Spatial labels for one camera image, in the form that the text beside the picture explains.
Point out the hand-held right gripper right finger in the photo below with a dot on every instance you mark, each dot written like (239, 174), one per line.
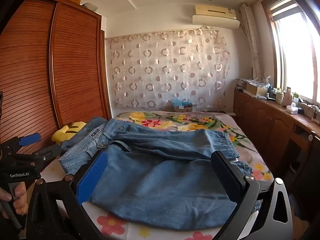
(228, 177)

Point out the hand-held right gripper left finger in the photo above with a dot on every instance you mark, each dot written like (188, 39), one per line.
(92, 177)

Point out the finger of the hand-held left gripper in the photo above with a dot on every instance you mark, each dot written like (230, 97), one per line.
(30, 139)
(48, 153)

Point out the blue denim pants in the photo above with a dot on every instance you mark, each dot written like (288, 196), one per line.
(162, 180)

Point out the person's left hand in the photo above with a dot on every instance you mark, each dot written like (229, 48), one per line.
(19, 200)

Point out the yellow plush toy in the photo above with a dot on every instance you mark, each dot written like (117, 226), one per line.
(65, 132)

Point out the long wooden cabinet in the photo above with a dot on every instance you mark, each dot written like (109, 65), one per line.
(262, 122)

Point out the floral bedsheet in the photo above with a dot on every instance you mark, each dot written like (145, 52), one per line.
(175, 123)

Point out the wooden headboard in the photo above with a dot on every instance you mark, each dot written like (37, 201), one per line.
(75, 67)

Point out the light blue cloth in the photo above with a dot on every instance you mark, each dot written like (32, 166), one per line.
(180, 102)

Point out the small cardboard box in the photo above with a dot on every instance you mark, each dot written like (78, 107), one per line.
(255, 88)

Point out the white tissue box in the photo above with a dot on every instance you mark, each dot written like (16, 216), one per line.
(291, 108)

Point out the white cup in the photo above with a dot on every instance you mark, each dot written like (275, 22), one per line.
(279, 97)

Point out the pink bottle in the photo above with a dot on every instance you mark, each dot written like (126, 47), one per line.
(287, 96)

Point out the circle pattern curtain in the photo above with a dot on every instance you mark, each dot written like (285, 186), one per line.
(170, 67)

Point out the white tied window curtain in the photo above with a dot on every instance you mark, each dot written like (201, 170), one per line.
(252, 45)

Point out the wooden framed window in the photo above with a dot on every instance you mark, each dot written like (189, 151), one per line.
(297, 50)

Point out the white air deflector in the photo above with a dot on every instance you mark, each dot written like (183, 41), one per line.
(215, 21)

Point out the beige air conditioner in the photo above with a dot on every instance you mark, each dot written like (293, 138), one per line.
(215, 11)

